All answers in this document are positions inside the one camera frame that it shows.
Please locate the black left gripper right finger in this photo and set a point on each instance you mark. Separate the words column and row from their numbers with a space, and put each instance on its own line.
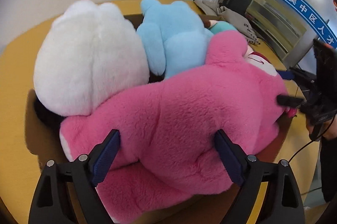
column 282, row 202

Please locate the magenta pink plush bear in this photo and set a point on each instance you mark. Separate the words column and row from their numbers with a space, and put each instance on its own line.
column 167, row 129

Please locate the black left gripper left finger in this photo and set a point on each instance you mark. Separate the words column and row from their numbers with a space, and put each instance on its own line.
column 51, row 201

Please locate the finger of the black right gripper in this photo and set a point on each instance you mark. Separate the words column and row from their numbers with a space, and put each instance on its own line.
column 286, row 75
column 289, row 101

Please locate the brown cardboard box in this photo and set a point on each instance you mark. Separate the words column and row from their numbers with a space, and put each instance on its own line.
column 41, row 134

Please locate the teal and pink plush toy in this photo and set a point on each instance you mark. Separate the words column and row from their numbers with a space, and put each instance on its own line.
column 216, row 26

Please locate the light blue plush toy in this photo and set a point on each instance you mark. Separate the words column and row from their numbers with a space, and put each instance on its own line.
column 174, row 37

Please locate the person's right hand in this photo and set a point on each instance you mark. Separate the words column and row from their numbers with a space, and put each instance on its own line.
column 331, row 130

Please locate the white plush toy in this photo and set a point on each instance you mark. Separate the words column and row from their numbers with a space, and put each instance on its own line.
column 90, row 53

